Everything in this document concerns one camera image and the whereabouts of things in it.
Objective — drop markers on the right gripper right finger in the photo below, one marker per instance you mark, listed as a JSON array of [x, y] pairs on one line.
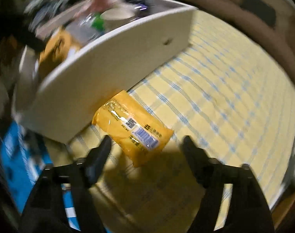
[[197, 160]]

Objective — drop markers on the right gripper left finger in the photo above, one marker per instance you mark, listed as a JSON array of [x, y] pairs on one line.
[[95, 161]]

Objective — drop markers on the yellow sulfur soap packet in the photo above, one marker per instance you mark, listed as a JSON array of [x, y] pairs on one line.
[[140, 135]]

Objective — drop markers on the pink fabric headband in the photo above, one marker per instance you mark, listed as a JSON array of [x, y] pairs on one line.
[[96, 6]]

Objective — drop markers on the blue UTO sportswear box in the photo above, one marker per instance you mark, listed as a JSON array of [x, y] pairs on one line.
[[23, 155]]

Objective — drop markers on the yellow plaid tablecloth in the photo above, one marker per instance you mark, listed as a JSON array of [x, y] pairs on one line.
[[233, 99]]

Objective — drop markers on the white cardboard storage box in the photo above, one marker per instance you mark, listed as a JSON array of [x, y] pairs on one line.
[[64, 103]]

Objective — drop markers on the black lumbar cushion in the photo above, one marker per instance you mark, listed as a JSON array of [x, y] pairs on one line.
[[260, 9]]

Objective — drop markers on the brown sofa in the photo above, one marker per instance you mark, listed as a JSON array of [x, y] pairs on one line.
[[278, 41]]

